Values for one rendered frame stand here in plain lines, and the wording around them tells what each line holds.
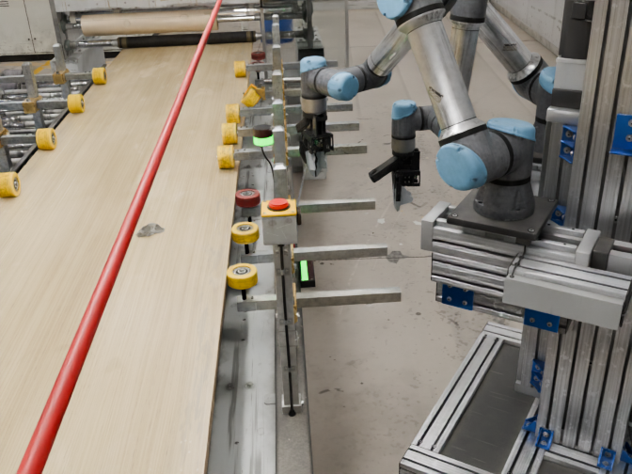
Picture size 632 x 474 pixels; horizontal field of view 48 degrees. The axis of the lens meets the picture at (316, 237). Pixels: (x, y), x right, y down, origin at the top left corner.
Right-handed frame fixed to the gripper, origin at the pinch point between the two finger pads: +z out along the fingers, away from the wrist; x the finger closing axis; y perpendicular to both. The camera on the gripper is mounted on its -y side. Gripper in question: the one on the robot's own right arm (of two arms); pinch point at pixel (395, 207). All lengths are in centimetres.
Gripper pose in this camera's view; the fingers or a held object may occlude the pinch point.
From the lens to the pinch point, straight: 235.3
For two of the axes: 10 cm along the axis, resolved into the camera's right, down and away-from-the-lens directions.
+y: 10.0, -0.6, 0.3
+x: -0.6, -4.5, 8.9
